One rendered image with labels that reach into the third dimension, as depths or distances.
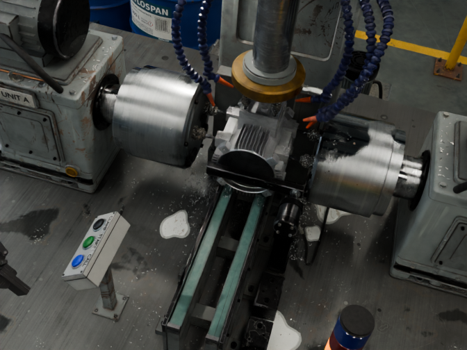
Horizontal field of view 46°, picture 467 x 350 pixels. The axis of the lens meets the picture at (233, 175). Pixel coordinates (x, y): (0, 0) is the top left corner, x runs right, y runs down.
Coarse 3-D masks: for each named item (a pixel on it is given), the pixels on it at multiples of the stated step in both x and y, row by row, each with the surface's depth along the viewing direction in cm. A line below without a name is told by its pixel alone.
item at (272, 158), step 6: (240, 102) 149; (288, 108) 148; (288, 114) 147; (222, 144) 138; (228, 144) 138; (222, 150) 138; (228, 150) 138; (270, 156) 136; (276, 156) 136; (270, 162) 137; (276, 162) 136; (216, 180) 147; (222, 180) 146; (264, 192) 145; (270, 192) 145
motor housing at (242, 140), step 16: (224, 128) 145; (256, 128) 140; (240, 144) 138; (256, 144) 138; (272, 144) 140; (288, 144) 144; (224, 160) 148; (240, 160) 153; (256, 160) 155; (272, 176) 146; (240, 192) 149; (256, 192) 146
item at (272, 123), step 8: (256, 104) 144; (264, 104) 142; (240, 112) 138; (248, 112) 138; (256, 112) 141; (264, 112) 141; (272, 112) 143; (280, 112) 138; (240, 120) 140; (248, 120) 139; (256, 120) 139; (264, 120) 138; (272, 120) 137; (280, 120) 141; (240, 128) 142; (264, 128) 140; (272, 128) 139; (272, 136) 141
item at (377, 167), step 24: (336, 120) 135; (360, 120) 136; (336, 144) 131; (360, 144) 131; (384, 144) 131; (312, 168) 136; (336, 168) 131; (360, 168) 130; (384, 168) 130; (408, 168) 136; (312, 192) 136; (336, 192) 134; (360, 192) 132; (384, 192) 132; (408, 192) 137
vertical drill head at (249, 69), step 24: (264, 0) 117; (288, 0) 115; (264, 24) 120; (288, 24) 120; (264, 48) 124; (288, 48) 126; (240, 72) 132; (264, 72) 129; (288, 72) 130; (264, 96) 129; (288, 96) 130
